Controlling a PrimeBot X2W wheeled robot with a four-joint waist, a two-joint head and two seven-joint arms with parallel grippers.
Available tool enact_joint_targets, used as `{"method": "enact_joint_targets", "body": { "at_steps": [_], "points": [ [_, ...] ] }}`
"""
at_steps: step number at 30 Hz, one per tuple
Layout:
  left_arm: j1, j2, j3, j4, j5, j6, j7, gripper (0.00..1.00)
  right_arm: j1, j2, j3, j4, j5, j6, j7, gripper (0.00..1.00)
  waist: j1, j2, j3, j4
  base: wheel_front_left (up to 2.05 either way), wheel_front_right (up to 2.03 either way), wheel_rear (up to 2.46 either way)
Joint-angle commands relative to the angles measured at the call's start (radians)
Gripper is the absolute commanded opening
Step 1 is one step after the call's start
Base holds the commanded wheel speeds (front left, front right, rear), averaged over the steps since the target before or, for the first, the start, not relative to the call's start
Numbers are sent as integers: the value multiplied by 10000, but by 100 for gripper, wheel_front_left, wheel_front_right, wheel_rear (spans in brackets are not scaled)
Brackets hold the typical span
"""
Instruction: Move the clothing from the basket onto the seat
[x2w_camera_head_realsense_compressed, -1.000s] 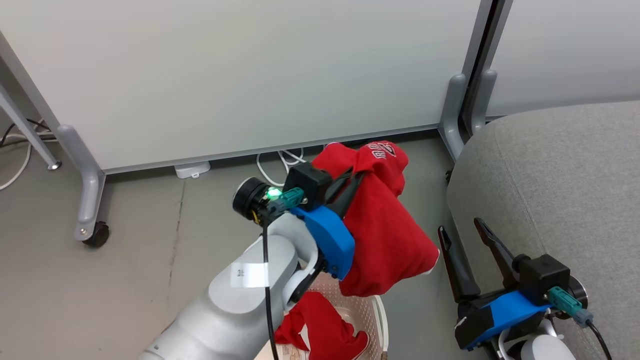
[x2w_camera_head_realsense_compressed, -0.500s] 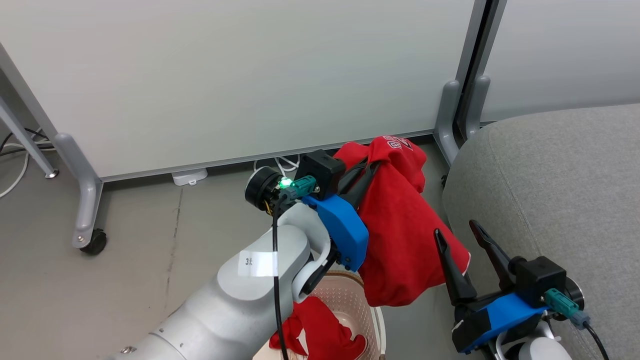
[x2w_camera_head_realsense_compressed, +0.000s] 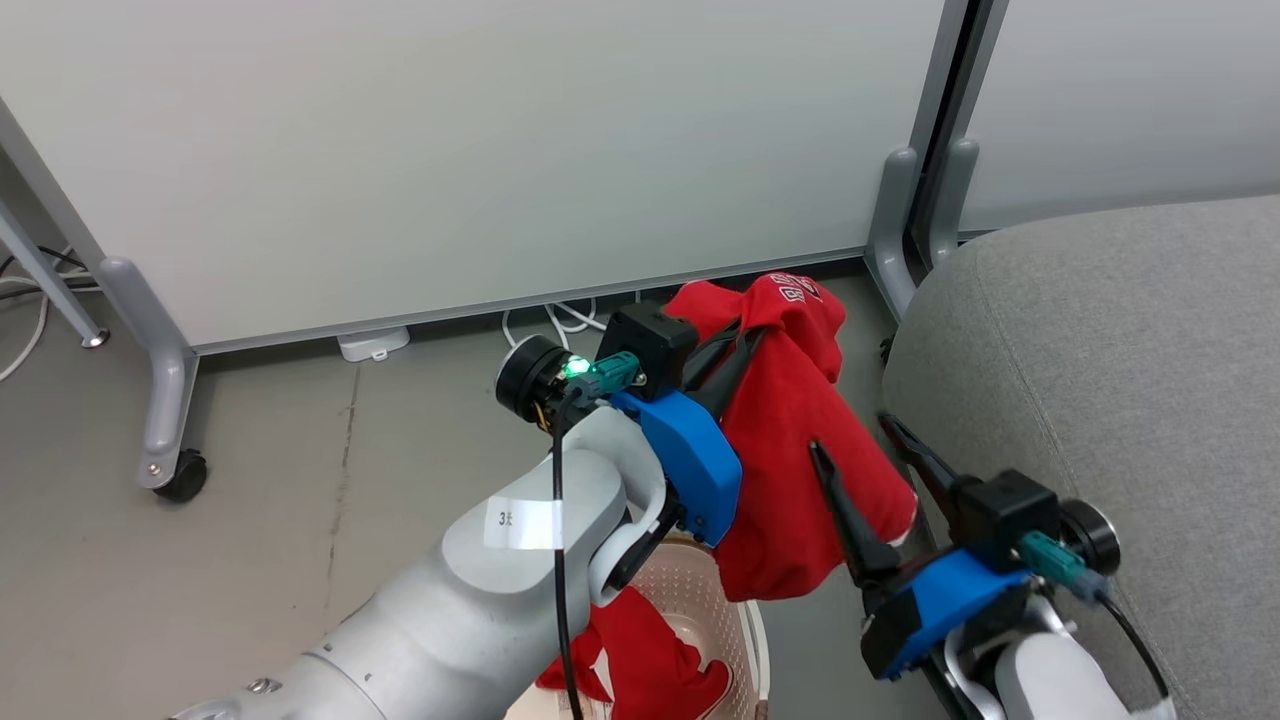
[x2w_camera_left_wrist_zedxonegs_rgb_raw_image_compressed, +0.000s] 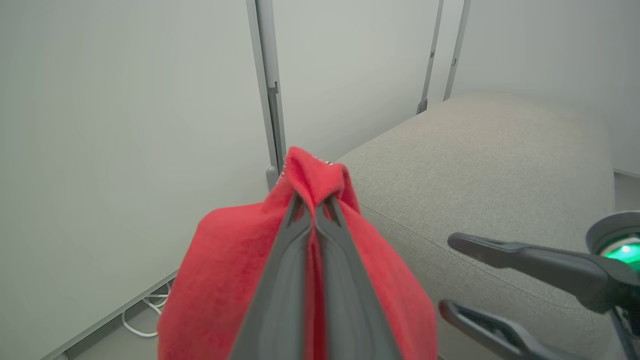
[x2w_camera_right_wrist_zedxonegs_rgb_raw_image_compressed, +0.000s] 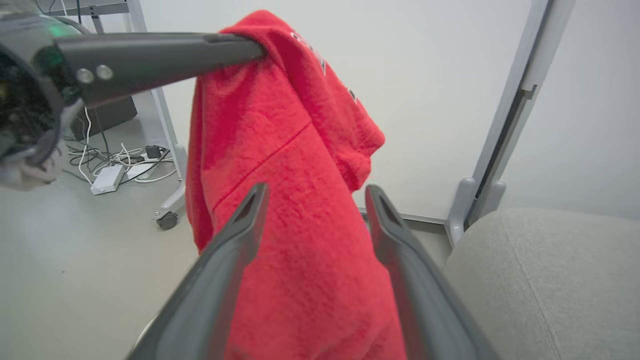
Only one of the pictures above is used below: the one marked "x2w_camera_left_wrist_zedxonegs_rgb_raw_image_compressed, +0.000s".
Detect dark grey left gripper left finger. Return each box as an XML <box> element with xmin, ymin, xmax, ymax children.
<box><xmin>230</xmin><ymin>192</ymin><xmax>314</xmax><ymax>360</ymax></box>

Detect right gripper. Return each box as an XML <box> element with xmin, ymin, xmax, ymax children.
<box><xmin>439</xmin><ymin>210</ymin><xmax>640</xmax><ymax>360</ymax></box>

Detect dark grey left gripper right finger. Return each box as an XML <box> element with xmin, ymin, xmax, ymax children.
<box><xmin>315</xmin><ymin>195</ymin><xmax>404</xmax><ymax>360</ymax></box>

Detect plain red cloth garment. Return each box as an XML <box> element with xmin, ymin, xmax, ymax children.
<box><xmin>157</xmin><ymin>146</ymin><xmax>439</xmax><ymax>360</ymax></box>

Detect grey fabric sofa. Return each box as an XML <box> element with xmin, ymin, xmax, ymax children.
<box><xmin>335</xmin><ymin>92</ymin><xmax>617</xmax><ymax>360</ymax></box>

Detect wide white partition panel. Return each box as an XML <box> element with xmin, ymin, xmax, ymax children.
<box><xmin>0</xmin><ymin>0</ymin><xmax>280</xmax><ymax>360</ymax></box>

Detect white partition panel behind sofa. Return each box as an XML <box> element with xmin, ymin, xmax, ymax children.
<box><xmin>256</xmin><ymin>0</ymin><xmax>445</xmax><ymax>193</ymax></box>

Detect white looped floor cable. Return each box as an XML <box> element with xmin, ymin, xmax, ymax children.
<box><xmin>121</xmin><ymin>282</ymin><xmax>174</xmax><ymax>339</ymax></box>

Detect white partition panel grey post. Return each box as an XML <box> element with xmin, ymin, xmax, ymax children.
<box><xmin>442</xmin><ymin>0</ymin><xmax>640</xmax><ymax>177</ymax></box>

